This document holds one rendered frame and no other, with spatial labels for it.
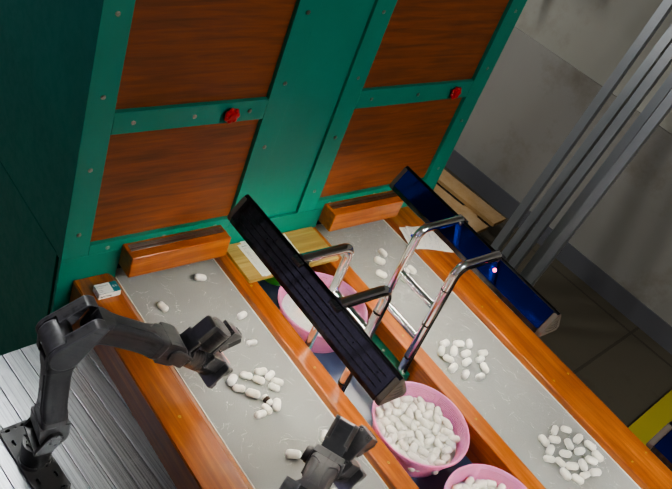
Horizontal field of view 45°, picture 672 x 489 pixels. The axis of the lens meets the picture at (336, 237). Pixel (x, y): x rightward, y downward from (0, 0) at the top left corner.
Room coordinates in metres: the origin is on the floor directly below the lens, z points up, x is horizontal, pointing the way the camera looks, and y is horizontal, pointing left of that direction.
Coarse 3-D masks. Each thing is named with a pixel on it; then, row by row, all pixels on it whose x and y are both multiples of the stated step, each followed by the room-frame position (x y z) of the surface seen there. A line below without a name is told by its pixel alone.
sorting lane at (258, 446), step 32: (128, 288) 1.54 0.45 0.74; (160, 288) 1.58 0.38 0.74; (192, 288) 1.63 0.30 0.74; (224, 288) 1.68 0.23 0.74; (160, 320) 1.47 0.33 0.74; (192, 320) 1.52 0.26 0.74; (256, 320) 1.61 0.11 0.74; (224, 352) 1.46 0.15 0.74; (256, 352) 1.50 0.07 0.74; (192, 384) 1.32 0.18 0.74; (224, 384) 1.36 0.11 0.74; (256, 384) 1.40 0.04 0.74; (288, 384) 1.44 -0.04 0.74; (224, 416) 1.27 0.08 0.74; (288, 416) 1.35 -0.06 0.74; (320, 416) 1.39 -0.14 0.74; (256, 448) 1.22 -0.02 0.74; (288, 448) 1.26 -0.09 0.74; (256, 480) 1.14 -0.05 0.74
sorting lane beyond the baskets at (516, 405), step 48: (336, 240) 2.09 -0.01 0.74; (384, 240) 2.20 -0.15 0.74; (432, 288) 2.06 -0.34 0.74; (432, 336) 1.84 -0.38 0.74; (480, 336) 1.93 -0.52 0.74; (480, 384) 1.73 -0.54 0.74; (528, 384) 1.81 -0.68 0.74; (528, 432) 1.63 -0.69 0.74; (576, 432) 1.70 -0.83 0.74; (624, 480) 1.60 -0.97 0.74
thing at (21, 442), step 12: (24, 420) 1.09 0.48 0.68; (0, 432) 1.04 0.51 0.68; (12, 432) 1.05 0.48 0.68; (24, 432) 1.06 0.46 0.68; (12, 444) 1.02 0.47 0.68; (24, 444) 0.99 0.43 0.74; (12, 456) 1.00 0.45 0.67; (24, 456) 0.98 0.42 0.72; (48, 456) 1.01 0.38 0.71; (24, 468) 0.98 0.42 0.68; (36, 468) 0.99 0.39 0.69; (48, 468) 1.00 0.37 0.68; (60, 468) 1.02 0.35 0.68; (36, 480) 0.97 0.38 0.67; (48, 480) 0.98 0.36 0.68; (60, 480) 0.99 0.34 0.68
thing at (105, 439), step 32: (32, 352) 1.28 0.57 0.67; (0, 384) 1.16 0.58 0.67; (32, 384) 1.19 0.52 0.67; (96, 384) 1.27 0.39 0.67; (0, 416) 1.08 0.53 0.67; (96, 416) 1.18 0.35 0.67; (128, 416) 1.22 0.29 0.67; (0, 448) 1.01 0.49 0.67; (64, 448) 1.07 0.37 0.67; (96, 448) 1.10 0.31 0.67; (128, 448) 1.14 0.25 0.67; (0, 480) 0.94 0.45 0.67; (96, 480) 1.03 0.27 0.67; (128, 480) 1.06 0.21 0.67; (160, 480) 1.09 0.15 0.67
